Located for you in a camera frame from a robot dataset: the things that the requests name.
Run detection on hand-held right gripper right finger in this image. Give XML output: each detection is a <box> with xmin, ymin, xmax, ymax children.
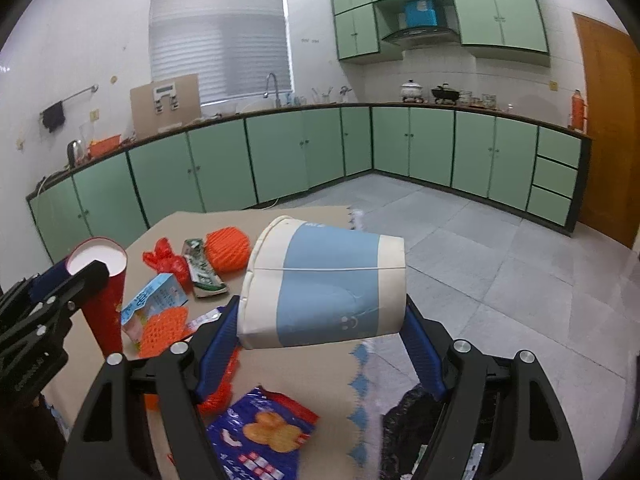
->
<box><xmin>397</xmin><ymin>294</ymin><xmax>583</xmax><ymax>480</ymax></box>

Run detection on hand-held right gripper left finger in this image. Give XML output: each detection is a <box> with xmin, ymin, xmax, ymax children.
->
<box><xmin>60</xmin><ymin>296</ymin><xmax>243</xmax><ymax>480</ymax></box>

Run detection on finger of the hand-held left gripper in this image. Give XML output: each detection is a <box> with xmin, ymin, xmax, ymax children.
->
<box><xmin>35</xmin><ymin>261</ymin><xmax>110</xmax><ymax>331</ymax></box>
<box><xmin>0</xmin><ymin>258</ymin><xmax>72</xmax><ymax>311</ymax></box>

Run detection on small white wrapper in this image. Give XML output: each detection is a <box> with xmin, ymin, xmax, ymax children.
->
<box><xmin>187</xmin><ymin>307</ymin><xmax>223</xmax><ymax>336</ymax></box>

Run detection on red paper cup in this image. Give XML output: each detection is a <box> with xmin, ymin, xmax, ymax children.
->
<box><xmin>66</xmin><ymin>236</ymin><xmax>129</xmax><ymax>356</ymax></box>

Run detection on light blue carton box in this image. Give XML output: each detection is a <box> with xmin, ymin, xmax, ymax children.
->
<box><xmin>121</xmin><ymin>274</ymin><xmax>190</xmax><ymax>346</ymax></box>

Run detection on green snack packet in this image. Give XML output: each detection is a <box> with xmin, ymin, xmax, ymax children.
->
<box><xmin>182</xmin><ymin>237</ymin><xmax>228</xmax><ymax>298</ymax></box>

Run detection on red plastic bag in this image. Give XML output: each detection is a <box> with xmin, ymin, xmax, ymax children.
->
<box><xmin>142</xmin><ymin>237</ymin><xmax>193</xmax><ymax>291</ymax></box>

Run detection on large orange foam net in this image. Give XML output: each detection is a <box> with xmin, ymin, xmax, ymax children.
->
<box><xmin>206</xmin><ymin>227</ymin><xmax>252</xmax><ymax>276</ymax></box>

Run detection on blue snack packet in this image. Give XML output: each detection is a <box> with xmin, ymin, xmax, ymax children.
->
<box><xmin>206</xmin><ymin>386</ymin><xmax>321</xmax><ymax>480</ymax></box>

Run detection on white and blue paper bucket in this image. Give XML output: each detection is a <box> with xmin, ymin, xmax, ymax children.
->
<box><xmin>236</xmin><ymin>215</ymin><xmax>407</xmax><ymax>351</ymax></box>

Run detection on beige tablecloth with blue trim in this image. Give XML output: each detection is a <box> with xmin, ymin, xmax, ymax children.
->
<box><xmin>40</xmin><ymin>204</ymin><xmax>391</xmax><ymax>480</ymax></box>

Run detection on orange plastic basket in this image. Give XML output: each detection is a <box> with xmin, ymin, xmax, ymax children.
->
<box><xmin>87</xmin><ymin>135</ymin><xmax>122</xmax><ymax>158</ymax></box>

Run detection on dark towel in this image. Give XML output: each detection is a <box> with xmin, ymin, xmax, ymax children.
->
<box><xmin>41</xmin><ymin>101</ymin><xmax>66</xmax><ymax>132</ymax></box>

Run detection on cardboard box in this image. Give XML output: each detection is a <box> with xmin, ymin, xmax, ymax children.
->
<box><xmin>130</xmin><ymin>73</ymin><xmax>202</xmax><ymax>136</ymax></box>

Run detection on green base cabinets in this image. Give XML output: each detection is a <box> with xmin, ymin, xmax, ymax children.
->
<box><xmin>26</xmin><ymin>102</ymin><xmax>593</xmax><ymax>266</ymax></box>

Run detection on metal faucet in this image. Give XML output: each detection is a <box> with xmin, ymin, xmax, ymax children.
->
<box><xmin>263</xmin><ymin>72</ymin><xmax>283</xmax><ymax>108</ymax></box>

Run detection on white window blind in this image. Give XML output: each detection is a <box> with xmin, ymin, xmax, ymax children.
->
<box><xmin>148</xmin><ymin>0</ymin><xmax>292</xmax><ymax>107</ymax></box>

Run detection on wooden door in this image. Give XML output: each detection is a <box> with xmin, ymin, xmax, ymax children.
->
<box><xmin>572</xmin><ymin>11</ymin><xmax>640</xmax><ymax>251</ymax></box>

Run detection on orange thermos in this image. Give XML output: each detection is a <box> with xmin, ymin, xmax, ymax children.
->
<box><xmin>568</xmin><ymin>89</ymin><xmax>587</xmax><ymax>132</ymax></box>

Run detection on range hood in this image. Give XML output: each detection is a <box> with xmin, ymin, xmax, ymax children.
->
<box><xmin>381</xmin><ymin>26</ymin><xmax>461</xmax><ymax>48</ymax></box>

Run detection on metal towel rail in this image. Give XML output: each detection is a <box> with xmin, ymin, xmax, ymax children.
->
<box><xmin>40</xmin><ymin>85</ymin><xmax>98</xmax><ymax>121</ymax></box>

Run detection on green wall cabinets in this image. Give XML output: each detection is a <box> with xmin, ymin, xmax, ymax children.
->
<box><xmin>329</xmin><ymin>0</ymin><xmax>551</xmax><ymax>67</ymax></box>

